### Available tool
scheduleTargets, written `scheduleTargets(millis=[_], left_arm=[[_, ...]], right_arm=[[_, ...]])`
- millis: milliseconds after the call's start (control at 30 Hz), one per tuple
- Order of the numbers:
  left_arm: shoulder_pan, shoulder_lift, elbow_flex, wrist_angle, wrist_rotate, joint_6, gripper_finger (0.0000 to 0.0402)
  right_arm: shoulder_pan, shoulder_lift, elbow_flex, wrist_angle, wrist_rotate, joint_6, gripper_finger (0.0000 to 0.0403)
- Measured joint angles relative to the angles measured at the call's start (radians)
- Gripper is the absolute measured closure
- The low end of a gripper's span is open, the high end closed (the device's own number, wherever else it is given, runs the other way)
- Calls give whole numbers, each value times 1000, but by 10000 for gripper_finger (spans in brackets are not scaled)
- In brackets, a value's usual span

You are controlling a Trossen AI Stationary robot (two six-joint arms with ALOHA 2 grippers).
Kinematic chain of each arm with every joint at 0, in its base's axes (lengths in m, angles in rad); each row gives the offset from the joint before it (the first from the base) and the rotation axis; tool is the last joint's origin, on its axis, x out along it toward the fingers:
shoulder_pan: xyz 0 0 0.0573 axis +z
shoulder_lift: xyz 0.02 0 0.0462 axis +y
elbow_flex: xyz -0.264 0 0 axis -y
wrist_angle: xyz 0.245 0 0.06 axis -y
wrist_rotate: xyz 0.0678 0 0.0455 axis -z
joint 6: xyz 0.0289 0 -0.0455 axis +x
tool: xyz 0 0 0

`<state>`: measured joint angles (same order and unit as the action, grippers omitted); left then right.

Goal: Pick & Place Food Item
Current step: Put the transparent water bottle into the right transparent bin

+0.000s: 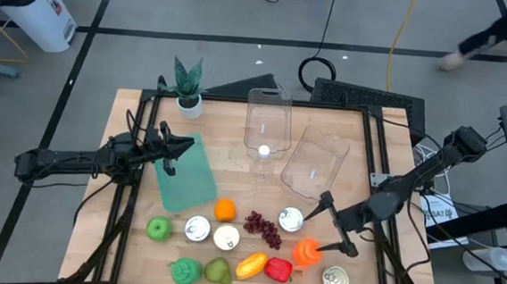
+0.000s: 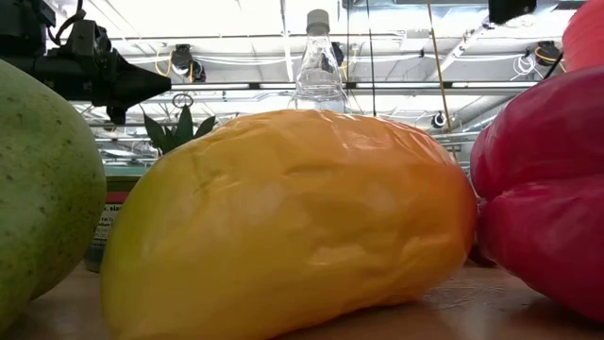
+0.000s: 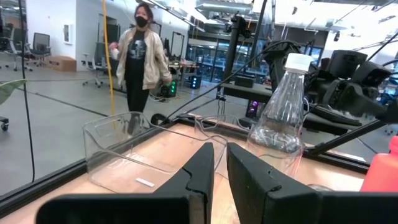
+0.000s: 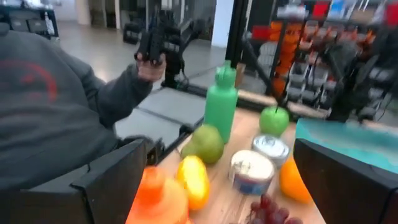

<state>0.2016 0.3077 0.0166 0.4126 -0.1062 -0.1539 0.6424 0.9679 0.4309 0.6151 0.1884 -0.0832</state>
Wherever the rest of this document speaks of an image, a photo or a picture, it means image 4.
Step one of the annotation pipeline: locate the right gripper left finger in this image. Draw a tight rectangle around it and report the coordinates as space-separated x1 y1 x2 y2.
0 138 147 224

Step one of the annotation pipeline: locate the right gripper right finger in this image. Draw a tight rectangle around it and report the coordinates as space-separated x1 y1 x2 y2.
293 138 398 224

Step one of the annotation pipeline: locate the orange fruit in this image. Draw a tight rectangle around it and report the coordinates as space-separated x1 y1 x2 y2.
279 155 312 205

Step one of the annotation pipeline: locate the orange plastic bottle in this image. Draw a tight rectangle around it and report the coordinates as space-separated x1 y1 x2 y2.
125 166 191 224

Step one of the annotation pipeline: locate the red grape bunch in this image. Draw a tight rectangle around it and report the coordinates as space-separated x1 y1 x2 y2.
247 193 304 224

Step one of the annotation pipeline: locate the silver tin can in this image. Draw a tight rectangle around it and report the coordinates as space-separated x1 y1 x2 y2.
228 149 276 197
251 134 290 169

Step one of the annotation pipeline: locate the person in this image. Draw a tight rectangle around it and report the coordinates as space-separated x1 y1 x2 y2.
0 23 154 191

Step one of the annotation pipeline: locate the yellow orange mango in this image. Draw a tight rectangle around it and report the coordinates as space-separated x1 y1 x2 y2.
175 155 211 211

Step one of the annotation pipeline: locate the green apple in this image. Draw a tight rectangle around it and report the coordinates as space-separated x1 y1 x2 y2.
259 106 290 138

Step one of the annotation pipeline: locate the green pear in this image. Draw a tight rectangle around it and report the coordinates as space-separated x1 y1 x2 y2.
180 124 225 166

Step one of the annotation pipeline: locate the green plastic bottle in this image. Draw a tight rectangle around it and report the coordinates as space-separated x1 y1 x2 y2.
203 60 239 144

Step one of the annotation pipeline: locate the storage shelving with bins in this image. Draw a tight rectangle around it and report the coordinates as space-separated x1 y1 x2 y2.
248 0 398 103

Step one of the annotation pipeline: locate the black aluminium frame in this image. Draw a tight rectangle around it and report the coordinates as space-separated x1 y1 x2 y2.
146 0 330 166

